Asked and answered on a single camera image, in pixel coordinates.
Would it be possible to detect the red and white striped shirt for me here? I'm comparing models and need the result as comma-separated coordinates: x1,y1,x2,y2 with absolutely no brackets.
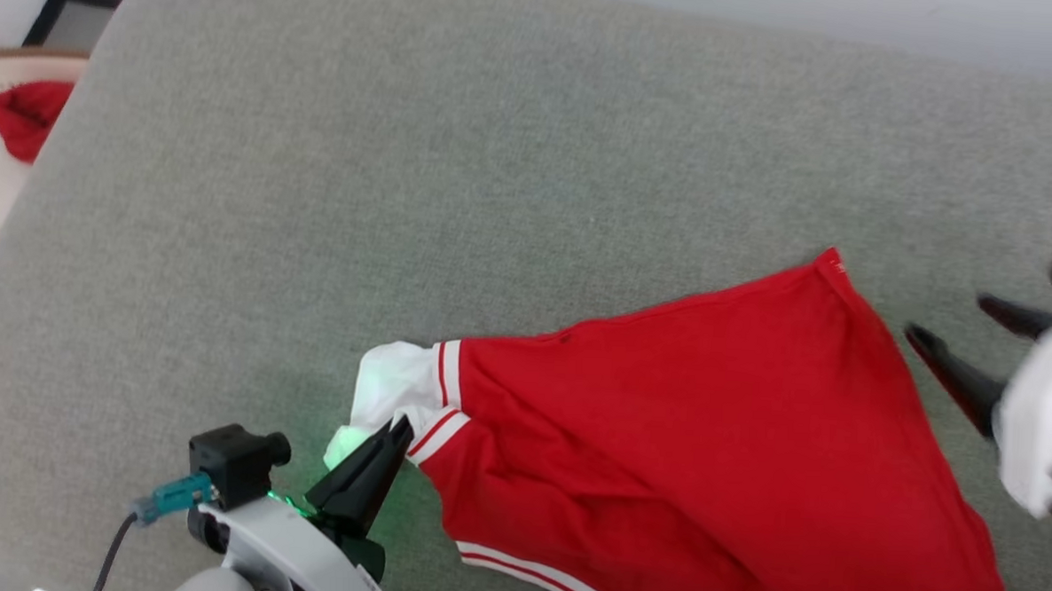
318,225,1025,591

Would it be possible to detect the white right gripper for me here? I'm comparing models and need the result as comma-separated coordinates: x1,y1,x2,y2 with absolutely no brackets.
897,290,1052,521

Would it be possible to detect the red cloth in basket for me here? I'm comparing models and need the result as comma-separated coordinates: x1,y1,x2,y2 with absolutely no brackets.
0,78,76,168

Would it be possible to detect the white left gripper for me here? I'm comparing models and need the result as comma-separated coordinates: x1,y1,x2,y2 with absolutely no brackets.
193,408,416,591

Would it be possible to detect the black cable with teal connector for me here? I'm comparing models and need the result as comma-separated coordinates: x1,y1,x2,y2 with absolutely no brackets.
91,468,219,591

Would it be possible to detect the grey fabric sofa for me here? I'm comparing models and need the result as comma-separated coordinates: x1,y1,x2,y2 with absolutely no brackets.
0,0,1052,591

